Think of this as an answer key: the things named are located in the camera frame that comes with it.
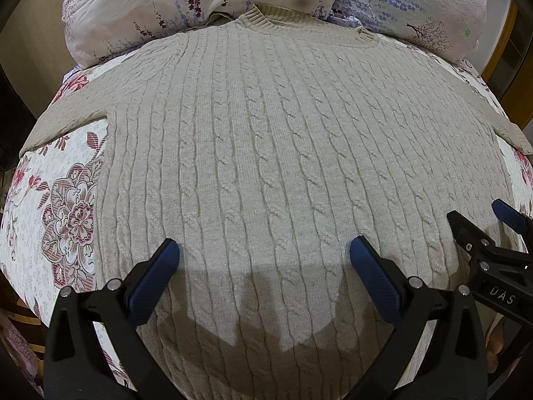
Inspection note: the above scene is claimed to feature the right white floral pillow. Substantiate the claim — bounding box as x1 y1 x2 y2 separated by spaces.
331 0 488 62

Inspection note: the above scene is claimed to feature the floral bed sheet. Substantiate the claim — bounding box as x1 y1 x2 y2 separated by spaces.
0 59 143 392

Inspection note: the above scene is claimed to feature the beige cable knit sweater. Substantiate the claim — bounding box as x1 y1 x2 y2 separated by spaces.
24 5 532 399

